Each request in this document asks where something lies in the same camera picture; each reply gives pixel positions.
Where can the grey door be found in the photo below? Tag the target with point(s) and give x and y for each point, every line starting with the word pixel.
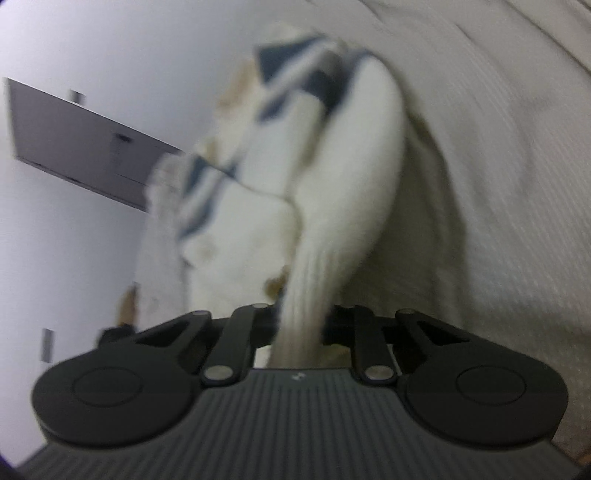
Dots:
pixel 81 146

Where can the grey wall switch by door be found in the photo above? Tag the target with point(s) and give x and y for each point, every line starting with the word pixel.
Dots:
pixel 76 97

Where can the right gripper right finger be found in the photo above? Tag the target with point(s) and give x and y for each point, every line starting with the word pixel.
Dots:
pixel 358 329

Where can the grey wall panel left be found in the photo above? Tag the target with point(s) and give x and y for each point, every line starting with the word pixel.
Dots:
pixel 47 345

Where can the black clothing pile left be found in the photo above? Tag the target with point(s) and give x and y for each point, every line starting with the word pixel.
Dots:
pixel 116 333

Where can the brown pillow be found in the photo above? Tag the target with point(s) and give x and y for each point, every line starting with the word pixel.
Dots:
pixel 127 307

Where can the cream blue striped sweater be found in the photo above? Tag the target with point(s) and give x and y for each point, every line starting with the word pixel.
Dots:
pixel 326 183

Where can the grey bed sheet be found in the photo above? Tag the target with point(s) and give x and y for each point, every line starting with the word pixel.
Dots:
pixel 517 135

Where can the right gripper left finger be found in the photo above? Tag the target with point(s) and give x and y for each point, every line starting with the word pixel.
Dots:
pixel 248 328

